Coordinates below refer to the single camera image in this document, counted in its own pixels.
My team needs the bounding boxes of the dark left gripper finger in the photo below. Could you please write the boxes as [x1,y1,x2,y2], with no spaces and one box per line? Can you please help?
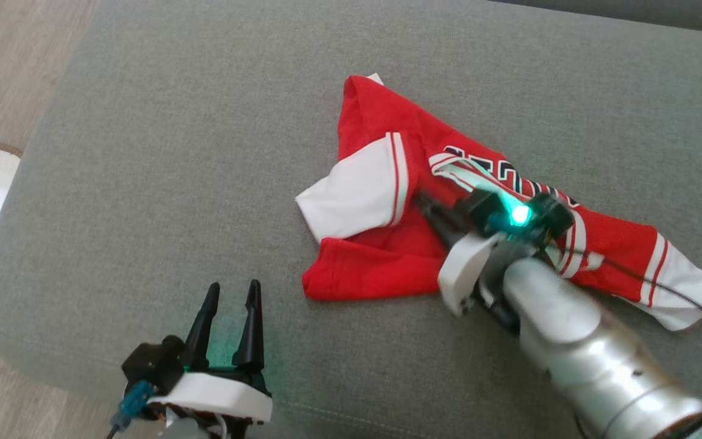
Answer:
[232,279,265,370]
[182,282,221,371]

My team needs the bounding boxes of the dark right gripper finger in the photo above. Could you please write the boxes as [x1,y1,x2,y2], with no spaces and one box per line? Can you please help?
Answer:
[415,191,471,228]
[427,213,469,248]

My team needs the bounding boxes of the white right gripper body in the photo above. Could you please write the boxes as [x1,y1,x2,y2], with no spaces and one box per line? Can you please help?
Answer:
[438,234,544,330]

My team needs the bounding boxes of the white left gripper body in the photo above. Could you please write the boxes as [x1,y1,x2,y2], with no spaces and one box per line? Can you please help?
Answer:
[147,366,274,438]

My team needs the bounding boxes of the red Bulls jersey white sleeves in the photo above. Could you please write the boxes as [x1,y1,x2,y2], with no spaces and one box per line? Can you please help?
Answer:
[295,73,702,331]

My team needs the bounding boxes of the large grey sofa chaise cushion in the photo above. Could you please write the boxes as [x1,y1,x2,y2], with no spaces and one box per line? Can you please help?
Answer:
[0,0,702,439]

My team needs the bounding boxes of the thin black right gripper cable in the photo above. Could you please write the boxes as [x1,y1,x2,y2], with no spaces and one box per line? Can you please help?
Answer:
[546,241,702,333]

